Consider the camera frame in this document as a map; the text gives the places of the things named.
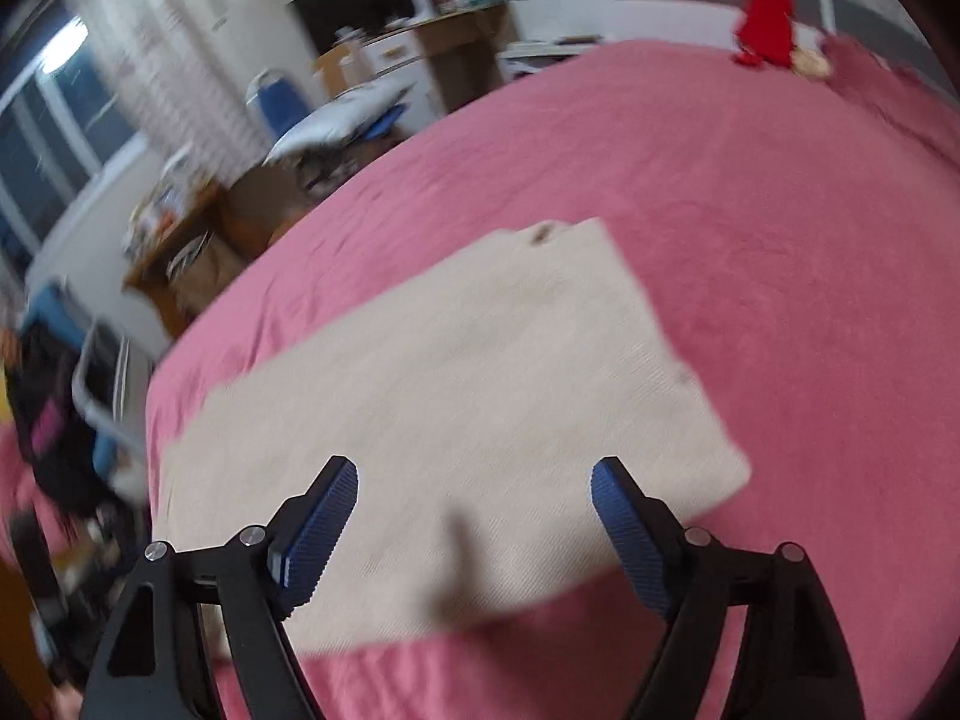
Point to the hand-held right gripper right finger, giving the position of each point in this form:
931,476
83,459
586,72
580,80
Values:
630,532

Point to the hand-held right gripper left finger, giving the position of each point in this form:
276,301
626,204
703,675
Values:
322,532

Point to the cream knitted sweater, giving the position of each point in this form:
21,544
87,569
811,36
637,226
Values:
450,390

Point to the dark clothes pile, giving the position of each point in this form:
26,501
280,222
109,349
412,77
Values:
52,420

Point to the white metal rack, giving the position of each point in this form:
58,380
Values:
101,390

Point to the cluttered wooden table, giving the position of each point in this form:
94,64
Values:
210,255

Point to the pink bed blanket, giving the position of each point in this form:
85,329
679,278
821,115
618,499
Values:
787,277

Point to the white pillow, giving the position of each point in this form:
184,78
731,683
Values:
337,120

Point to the blue chair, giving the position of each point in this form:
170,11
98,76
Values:
274,97

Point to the window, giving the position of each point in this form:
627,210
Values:
52,142

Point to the wooden cabinet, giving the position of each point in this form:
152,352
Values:
465,60

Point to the white patterned curtain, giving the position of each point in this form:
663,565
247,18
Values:
172,60

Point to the beige plush toy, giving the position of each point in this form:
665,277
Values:
811,62

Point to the red plush toy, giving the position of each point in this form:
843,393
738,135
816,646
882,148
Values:
766,15

